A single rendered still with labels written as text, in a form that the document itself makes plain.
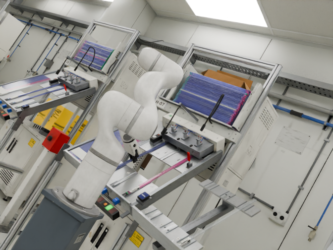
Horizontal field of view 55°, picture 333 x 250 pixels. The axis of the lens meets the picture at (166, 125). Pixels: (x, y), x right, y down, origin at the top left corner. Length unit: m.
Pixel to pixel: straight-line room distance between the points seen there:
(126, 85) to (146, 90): 1.93
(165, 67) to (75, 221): 0.74
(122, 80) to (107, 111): 2.02
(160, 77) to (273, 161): 2.33
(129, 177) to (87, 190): 0.67
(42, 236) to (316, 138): 2.84
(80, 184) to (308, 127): 2.77
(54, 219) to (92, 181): 0.17
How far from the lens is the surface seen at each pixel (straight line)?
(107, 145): 1.12
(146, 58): 1.44
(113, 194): 1.71
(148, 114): 1.14
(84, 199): 1.15
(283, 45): 4.14
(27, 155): 2.98
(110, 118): 1.13
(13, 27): 6.05
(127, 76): 3.16
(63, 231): 1.15
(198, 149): 1.91
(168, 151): 1.99
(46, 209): 1.17
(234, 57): 2.34
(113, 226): 2.06
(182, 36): 4.93
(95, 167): 1.13
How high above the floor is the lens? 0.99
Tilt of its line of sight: 6 degrees up
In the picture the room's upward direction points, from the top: 31 degrees clockwise
